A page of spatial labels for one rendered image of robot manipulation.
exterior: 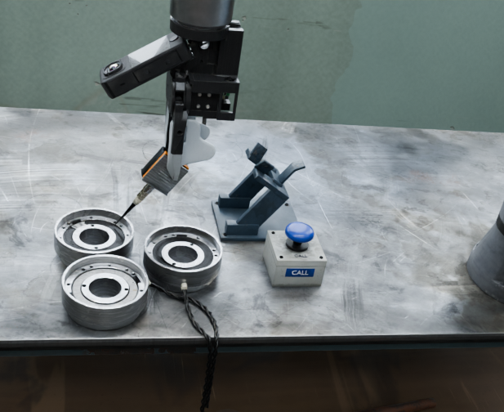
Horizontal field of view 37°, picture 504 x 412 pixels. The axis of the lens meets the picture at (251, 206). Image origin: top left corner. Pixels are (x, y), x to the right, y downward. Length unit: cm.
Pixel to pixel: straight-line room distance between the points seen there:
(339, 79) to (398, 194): 149
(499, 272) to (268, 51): 169
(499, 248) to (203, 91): 48
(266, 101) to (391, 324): 181
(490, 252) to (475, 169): 36
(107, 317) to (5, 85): 183
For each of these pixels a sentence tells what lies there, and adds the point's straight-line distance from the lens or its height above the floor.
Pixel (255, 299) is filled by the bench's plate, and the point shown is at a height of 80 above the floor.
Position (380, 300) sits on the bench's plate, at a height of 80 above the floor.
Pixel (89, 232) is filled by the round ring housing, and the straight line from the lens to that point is 105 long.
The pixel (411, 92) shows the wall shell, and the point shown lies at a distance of 289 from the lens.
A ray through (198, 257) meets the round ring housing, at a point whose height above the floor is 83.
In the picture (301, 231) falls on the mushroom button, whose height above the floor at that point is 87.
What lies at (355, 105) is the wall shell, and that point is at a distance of 284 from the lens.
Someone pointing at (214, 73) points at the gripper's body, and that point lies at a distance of 93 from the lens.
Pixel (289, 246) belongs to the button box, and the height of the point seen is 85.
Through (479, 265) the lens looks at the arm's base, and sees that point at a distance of 114.
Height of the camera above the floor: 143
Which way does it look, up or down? 32 degrees down
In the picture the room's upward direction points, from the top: 10 degrees clockwise
